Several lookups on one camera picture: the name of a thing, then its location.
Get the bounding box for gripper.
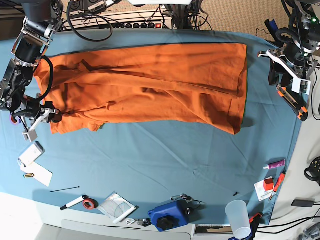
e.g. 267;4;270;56
257;48;319;95
10;99;63;142

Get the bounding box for orange t-shirt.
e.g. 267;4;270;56
34;43;248;135

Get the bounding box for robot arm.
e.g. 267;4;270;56
0;0;64;142
257;0;320;95

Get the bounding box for white phone box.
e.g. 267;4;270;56
17;141;45;168

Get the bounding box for purple tape roll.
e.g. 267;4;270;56
10;115;22;126

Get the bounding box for orange black utility knife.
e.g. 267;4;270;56
276;84;308;122

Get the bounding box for white paper card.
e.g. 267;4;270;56
20;162;53;187

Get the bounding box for small gold battery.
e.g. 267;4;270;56
23;173;35;179

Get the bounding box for black zip tie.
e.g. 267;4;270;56
49;186;80;193

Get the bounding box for white marker pen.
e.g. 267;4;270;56
60;195;88;211

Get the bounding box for purple glue tube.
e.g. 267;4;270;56
263;159;286;170

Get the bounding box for red tape roll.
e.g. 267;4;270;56
82;198;99;210

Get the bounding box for black round dotted object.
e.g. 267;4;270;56
304;157;320;185

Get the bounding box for red screwdriver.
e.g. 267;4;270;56
268;172;286;201

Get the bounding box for small red cube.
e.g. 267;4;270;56
263;177;274;192

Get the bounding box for rolled printed paper sheet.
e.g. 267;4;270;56
96;192;137;225

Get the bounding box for white paper leaflet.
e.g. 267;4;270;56
254;180;273;202

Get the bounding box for black power adapter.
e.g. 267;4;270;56
291;199;315;208

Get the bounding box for white power strip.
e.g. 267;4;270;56
71;9;176;30

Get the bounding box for silver carabiner keys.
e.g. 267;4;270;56
126;218;152;227

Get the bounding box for translucent plastic cup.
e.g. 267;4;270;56
225;200;252;240

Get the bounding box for blue plastic box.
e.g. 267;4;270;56
148;200;190;232

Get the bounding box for blue black tool handle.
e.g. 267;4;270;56
264;19;279;42

